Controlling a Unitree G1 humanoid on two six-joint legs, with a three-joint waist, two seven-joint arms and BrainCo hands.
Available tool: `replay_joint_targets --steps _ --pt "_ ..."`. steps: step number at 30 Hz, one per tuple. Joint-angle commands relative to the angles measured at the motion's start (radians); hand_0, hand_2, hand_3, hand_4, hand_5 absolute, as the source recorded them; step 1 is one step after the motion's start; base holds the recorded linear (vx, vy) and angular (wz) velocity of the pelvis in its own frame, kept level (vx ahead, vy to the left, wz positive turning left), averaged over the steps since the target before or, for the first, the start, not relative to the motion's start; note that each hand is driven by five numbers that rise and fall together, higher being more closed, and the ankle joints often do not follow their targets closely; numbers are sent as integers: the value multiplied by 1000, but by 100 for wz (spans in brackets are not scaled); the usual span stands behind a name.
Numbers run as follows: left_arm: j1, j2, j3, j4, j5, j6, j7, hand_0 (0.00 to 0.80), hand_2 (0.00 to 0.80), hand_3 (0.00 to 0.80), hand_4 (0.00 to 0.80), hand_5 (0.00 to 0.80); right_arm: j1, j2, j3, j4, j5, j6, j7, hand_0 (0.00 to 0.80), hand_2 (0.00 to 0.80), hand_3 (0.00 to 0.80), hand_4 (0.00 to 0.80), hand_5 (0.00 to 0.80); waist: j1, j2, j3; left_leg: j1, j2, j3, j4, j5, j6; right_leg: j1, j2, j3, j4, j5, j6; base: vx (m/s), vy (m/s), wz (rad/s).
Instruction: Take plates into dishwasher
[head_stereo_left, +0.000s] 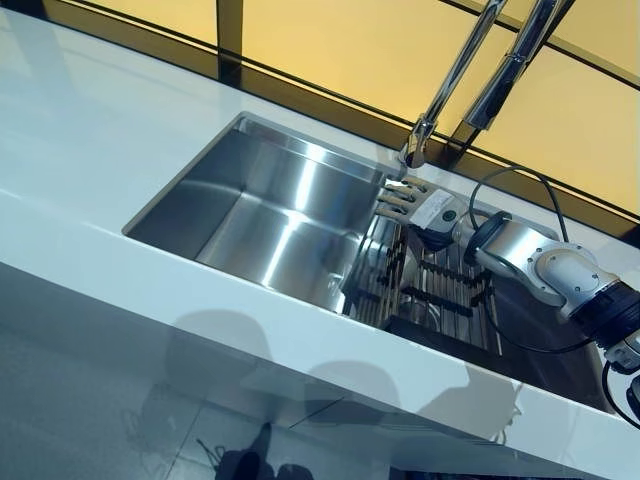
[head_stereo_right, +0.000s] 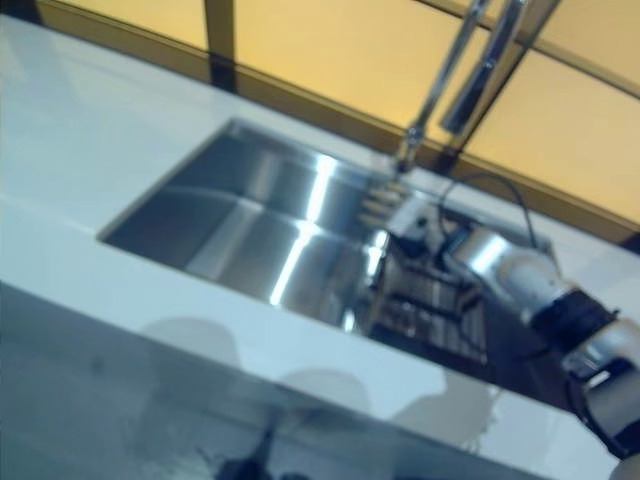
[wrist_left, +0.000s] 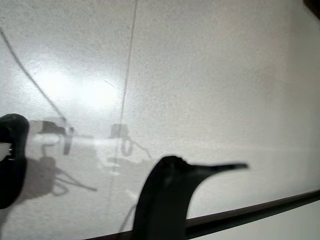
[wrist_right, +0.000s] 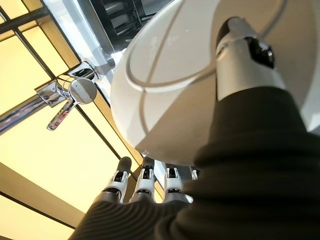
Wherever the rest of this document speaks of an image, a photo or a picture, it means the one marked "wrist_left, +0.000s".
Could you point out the white cabinet door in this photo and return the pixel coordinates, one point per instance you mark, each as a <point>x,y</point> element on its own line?
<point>275,225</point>

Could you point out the black robot foot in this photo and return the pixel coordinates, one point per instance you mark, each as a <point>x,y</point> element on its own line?
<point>15,175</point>

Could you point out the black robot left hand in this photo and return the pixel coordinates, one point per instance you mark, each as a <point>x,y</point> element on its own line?
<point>162,200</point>

